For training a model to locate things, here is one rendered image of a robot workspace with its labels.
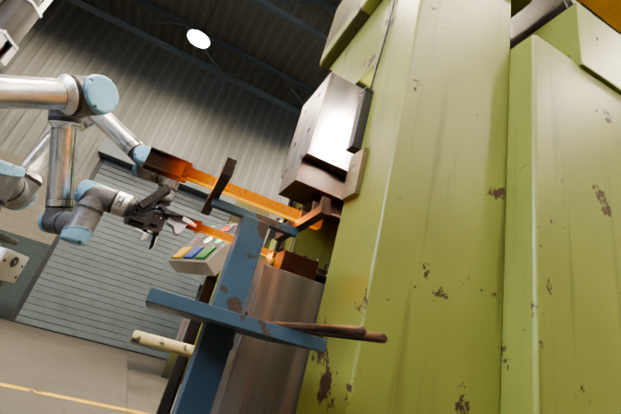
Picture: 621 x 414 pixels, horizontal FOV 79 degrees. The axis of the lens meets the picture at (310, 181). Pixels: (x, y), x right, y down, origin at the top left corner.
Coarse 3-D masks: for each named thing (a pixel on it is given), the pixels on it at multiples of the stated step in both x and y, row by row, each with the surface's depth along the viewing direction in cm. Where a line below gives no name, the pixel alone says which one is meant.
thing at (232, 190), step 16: (160, 160) 82; (176, 160) 83; (176, 176) 81; (192, 176) 82; (208, 176) 84; (224, 192) 86; (240, 192) 86; (272, 208) 88; (288, 208) 89; (320, 224) 91
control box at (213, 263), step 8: (232, 232) 176; (192, 240) 190; (200, 240) 185; (192, 248) 180; (216, 248) 167; (224, 248) 166; (208, 256) 163; (216, 256) 163; (224, 256) 166; (176, 264) 178; (184, 264) 173; (192, 264) 168; (200, 264) 164; (208, 264) 160; (216, 264) 163; (176, 272) 184; (184, 272) 178; (192, 272) 172; (200, 272) 168; (208, 272) 163; (216, 272) 162
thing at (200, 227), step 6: (198, 222) 126; (192, 228) 124; (198, 228) 124; (204, 228) 126; (210, 228) 126; (210, 234) 126; (216, 234) 127; (222, 234) 127; (228, 234) 128; (228, 240) 128; (264, 252) 131
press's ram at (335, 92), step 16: (336, 80) 155; (320, 96) 155; (336, 96) 152; (352, 96) 155; (304, 112) 172; (320, 112) 146; (336, 112) 149; (352, 112) 153; (304, 128) 158; (320, 128) 144; (336, 128) 147; (304, 144) 147; (320, 144) 141; (336, 144) 145; (288, 160) 162; (320, 160) 140; (336, 160) 142
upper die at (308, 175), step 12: (300, 168) 141; (312, 168) 143; (324, 168) 145; (288, 180) 147; (300, 180) 139; (312, 180) 141; (324, 180) 143; (336, 180) 146; (288, 192) 151; (300, 192) 148; (312, 192) 145; (324, 192) 142; (336, 192) 144
